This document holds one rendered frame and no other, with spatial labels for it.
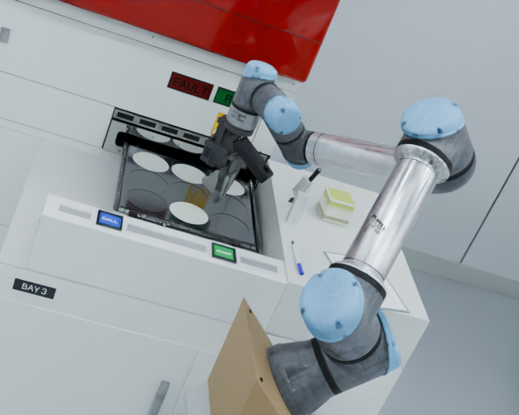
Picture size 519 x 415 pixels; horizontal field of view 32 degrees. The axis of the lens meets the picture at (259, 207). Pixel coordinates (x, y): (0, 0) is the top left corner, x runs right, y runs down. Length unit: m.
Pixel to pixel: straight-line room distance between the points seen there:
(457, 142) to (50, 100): 1.17
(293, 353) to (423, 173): 0.42
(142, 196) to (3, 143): 0.50
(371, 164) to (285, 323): 0.41
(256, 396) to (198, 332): 0.51
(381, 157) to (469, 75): 2.29
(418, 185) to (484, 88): 2.56
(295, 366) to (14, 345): 0.71
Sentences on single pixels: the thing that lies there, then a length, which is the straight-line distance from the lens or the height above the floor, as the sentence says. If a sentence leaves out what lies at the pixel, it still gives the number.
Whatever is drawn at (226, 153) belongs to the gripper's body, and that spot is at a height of 1.11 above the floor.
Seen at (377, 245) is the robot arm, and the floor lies 1.25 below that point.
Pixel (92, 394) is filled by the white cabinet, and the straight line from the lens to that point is 2.17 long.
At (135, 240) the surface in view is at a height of 0.96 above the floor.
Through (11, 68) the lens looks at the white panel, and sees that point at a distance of 2.46.
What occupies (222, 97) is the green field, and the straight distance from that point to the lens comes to 2.44.
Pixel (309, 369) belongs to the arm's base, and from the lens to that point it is 1.69.
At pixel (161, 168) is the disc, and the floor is 0.90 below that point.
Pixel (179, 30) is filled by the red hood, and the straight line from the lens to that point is 2.33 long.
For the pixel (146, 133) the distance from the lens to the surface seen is 2.47.
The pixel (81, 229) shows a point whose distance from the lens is 1.91.
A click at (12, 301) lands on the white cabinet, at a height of 0.73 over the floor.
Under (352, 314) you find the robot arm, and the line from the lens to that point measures 1.54.
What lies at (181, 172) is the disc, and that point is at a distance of 2.41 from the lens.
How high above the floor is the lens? 1.93
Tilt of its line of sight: 26 degrees down
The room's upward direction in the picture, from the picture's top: 23 degrees clockwise
